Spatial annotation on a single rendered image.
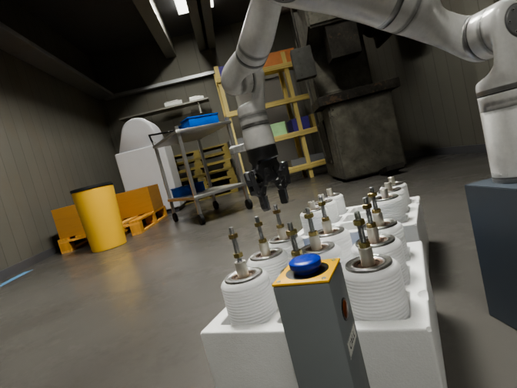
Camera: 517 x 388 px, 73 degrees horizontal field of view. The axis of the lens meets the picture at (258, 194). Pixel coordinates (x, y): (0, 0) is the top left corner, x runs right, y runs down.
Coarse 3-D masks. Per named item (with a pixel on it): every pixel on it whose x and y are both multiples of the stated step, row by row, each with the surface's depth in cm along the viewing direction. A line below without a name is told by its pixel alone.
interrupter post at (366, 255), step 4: (368, 248) 56; (360, 252) 56; (364, 252) 56; (368, 252) 56; (372, 252) 56; (360, 256) 57; (364, 256) 56; (368, 256) 56; (372, 256) 56; (364, 260) 56; (368, 260) 56; (372, 260) 56; (364, 264) 56; (368, 264) 56; (372, 264) 56
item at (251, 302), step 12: (264, 276) 65; (228, 288) 64; (240, 288) 63; (252, 288) 63; (264, 288) 64; (228, 300) 64; (240, 300) 63; (252, 300) 63; (264, 300) 64; (228, 312) 66; (240, 312) 63; (252, 312) 63; (264, 312) 64; (240, 324) 64
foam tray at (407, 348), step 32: (416, 256) 74; (416, 288) 60; (224, 320) 67; (384, 320) 52; (416, 320) 50; (224, 352) 63; (256, 352) 60; (288, 352) 57; (384, 352) 51; (416, 352) 49; (224, 384) 64; (256, 384) 61; (288, 384) 59; (384, 384) 52; (416, 384) 50
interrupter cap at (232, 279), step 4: (248, 268) 70; (252, 268) 70; (256, 268) 69; (260, 268) 68; (236, 272) 70; (248, 272) 69; (252, 272) 68; (256, 272) 67; (260, 272) 66; (228, 276) 68; (232, 276) 68; (236, 276) 68; (248, 276) 65; (252, 276) 65; (256, 276) 64; (228, 280) 66; (232, 280) 65; (236, 280) 65; (240, 280) 64; (244, 280) 63; (248, 280) 64; (232, 284) 64
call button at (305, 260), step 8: (304, 256) 43; (312, 256) 43; (320, 256) 43; (296, 264) 41; (304, 264) 41; (312, 264) 41; (320, 264) 42; (296, 272) 42; (304, 272) 41; (312, 272) 41
